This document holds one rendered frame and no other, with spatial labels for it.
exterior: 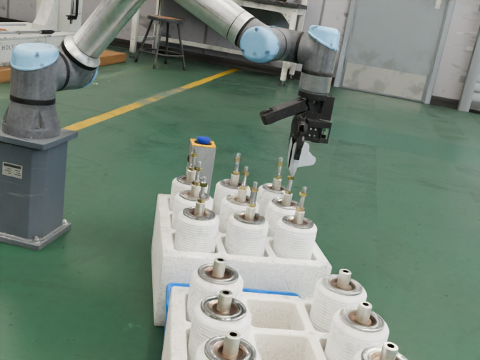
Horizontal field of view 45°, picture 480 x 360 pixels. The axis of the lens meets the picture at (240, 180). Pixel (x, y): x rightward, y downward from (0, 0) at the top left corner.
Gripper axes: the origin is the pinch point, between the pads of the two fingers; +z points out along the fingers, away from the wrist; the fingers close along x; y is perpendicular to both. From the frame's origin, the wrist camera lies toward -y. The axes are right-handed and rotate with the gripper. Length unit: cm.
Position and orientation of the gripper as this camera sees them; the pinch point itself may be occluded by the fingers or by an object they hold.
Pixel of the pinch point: (289, 169)
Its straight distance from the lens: 144.9
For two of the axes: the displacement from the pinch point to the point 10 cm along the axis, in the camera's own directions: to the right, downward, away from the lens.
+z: -1.5, 9.4, 3.0
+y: 9.8, 1.1, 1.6
